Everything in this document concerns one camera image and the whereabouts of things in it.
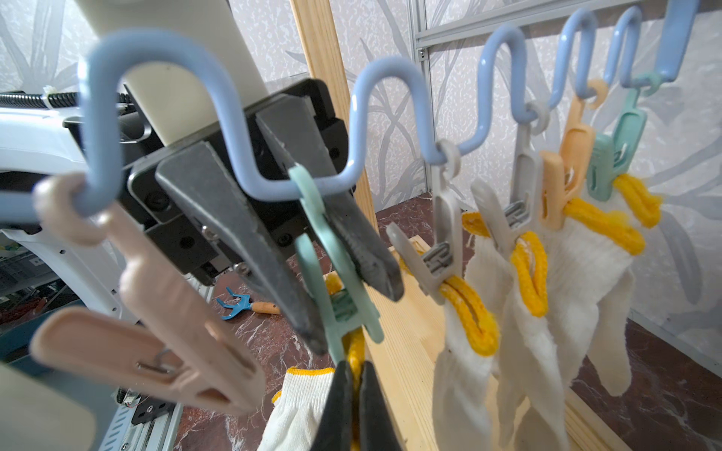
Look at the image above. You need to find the white glove hung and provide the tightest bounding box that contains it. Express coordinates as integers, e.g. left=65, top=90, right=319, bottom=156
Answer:
left=541, top=174, right=663, bottom=397
left=462, top=212, right=569, bottom=450
left=397, top=256, right=503, bottom=451

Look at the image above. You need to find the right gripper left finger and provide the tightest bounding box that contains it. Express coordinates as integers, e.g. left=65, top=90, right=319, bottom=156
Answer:
left=309, top=361, right=353, bottom=451

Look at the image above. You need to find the green clothes peg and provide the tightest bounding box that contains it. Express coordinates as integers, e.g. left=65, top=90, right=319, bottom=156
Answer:
left=286, top=162, right=385, bottom=366

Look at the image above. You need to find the wooden clothes rack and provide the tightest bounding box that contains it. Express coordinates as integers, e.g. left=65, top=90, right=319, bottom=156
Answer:
left=288, top=0, right=633, bottom=451

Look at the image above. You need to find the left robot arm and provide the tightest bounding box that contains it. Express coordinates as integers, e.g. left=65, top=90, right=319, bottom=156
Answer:
left=33, top=86, right=404, bottom=366

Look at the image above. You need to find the pink clothes peg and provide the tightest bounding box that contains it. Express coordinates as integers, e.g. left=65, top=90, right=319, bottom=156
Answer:
left=29, top=173, right=266, bottom=415

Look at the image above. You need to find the white glove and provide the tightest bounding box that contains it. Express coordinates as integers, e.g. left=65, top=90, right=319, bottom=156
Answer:
left=256, top=272, right=368, bottom=451

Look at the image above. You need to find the aluminium front rail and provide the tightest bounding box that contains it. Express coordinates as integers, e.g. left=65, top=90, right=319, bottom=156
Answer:
left=96, top=388, right=184, bottom=451

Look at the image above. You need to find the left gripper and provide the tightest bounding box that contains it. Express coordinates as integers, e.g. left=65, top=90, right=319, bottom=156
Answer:
left=118, top=94, right=404, bottom=355

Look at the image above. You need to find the grey clothes peg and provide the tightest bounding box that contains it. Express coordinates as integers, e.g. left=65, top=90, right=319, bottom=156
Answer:
left=385, top=139, right=463, bottom=306
left=471, top=101, right=549, bottom=259

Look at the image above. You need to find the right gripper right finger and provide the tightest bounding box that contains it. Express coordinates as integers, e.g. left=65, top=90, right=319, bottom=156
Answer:
left=358, top=361, right=402, bottom=451

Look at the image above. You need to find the blue wavy clip hanger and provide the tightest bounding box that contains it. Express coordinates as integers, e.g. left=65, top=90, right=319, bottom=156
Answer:
left=0, top=0, right=701, bottom=227

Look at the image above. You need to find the blue hand rake tool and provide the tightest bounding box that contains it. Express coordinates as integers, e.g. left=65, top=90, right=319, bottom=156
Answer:
left=215, top=288, right=281, bottom=321

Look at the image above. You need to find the orange clothes peg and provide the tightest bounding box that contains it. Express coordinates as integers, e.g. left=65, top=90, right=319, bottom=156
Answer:
left=540, top=79, right=608, bottom=231

